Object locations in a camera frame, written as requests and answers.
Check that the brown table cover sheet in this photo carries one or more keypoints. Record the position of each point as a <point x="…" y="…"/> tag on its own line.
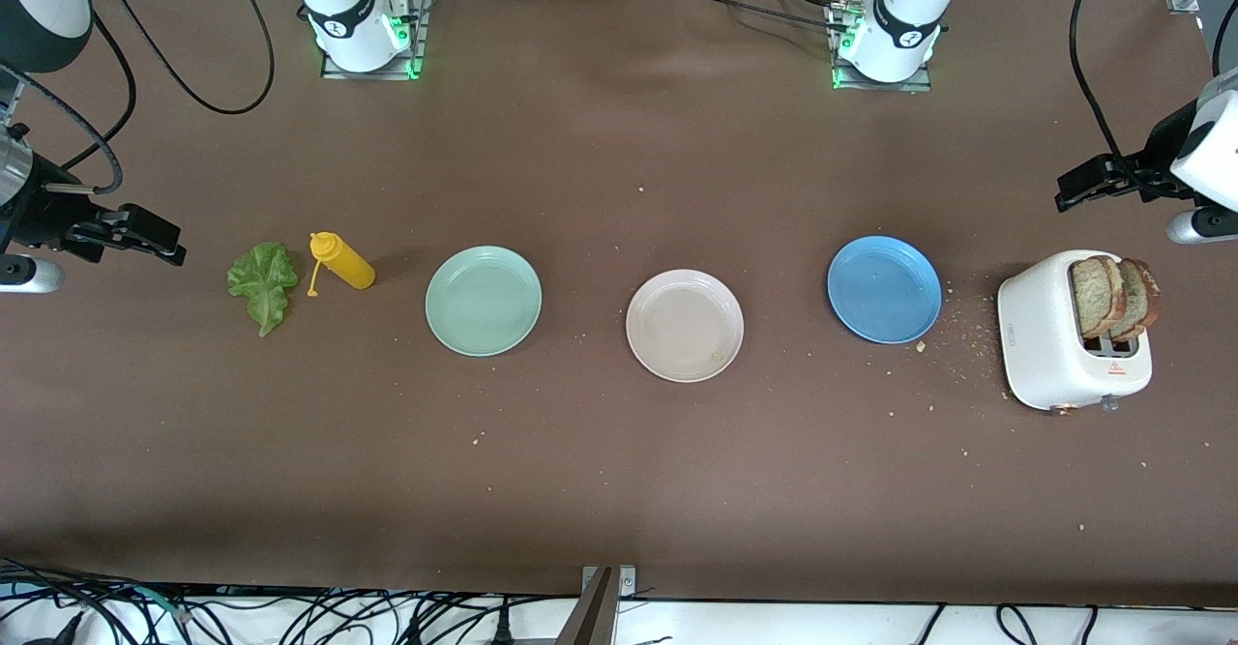
<point x="619" y="190"/>

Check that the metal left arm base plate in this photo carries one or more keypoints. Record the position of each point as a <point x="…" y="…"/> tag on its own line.
<point x="924" y="82"/>

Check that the yellow mustard squeeze bottle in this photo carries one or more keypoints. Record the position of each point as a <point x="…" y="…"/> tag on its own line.
<point x="346" y="263"/>

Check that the grey metal strut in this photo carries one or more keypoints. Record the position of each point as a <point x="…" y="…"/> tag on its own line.
<point x="592" y="621"/>

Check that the brown bread slice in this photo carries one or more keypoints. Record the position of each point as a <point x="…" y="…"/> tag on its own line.
<point x="1141" y="297"/>
<point x="1093" y="297"/>

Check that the mint green plate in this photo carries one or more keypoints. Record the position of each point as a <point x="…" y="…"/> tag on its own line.
<point x="484" y="302"/>

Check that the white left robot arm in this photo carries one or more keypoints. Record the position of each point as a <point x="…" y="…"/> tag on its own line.
<point x="904" y="26"/>

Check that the silver mounting bracket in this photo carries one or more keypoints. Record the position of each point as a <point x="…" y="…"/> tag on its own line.
<point x="627" y="582"/>

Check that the white toaster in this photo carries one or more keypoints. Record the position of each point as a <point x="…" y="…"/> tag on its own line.
<point x="1040" y="336"/>

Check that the blue plate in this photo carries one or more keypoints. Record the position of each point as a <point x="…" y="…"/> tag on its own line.
<point x="884" y="289"/>

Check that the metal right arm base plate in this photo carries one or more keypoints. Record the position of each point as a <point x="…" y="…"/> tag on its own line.
<point x="424" y="36"/>

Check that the green lettuce leaf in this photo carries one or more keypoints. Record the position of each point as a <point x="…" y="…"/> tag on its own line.
<point x="263" y="282"/>

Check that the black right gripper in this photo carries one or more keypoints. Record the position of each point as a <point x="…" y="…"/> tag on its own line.
<point x="39" y="214"/>

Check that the beige plate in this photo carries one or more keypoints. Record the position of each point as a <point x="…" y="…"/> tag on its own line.
<point x="677" y="321"/>

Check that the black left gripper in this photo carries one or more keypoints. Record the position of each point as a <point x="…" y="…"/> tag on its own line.
<point x="1153" y="158"/>

